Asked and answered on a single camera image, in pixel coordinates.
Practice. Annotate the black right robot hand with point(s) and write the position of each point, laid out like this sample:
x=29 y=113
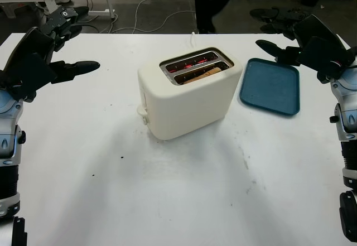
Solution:
x=315 y=25

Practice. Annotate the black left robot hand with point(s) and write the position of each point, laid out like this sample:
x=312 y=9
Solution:
x=34 y=43

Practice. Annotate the browned toast slice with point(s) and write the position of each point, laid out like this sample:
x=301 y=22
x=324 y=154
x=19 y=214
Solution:
x=210 y=71

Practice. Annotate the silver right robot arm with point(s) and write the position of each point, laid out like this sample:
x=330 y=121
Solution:
x=346 y=98

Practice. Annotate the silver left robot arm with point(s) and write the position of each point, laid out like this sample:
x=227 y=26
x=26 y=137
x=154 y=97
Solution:
x=8 y=112

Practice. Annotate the person in black trousers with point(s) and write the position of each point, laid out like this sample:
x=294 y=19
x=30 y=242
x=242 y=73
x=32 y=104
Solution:
x=212 y=0

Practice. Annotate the cream toaster lever knob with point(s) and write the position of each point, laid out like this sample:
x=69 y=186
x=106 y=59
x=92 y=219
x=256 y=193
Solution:
x=141 y=111

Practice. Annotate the cream white toaster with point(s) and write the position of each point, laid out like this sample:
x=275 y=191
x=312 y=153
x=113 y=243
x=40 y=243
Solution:
x=192 y=109

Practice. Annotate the blue plastic tray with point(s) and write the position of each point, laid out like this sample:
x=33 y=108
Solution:
x=270 y=92

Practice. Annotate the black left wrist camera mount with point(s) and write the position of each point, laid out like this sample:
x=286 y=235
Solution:
x=28 y=76

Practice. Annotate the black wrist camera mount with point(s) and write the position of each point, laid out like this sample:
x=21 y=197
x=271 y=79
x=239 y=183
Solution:
x=28 y=76
x=326 y=59

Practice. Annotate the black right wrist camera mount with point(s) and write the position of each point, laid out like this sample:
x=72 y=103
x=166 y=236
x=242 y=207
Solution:
x=326 y=59

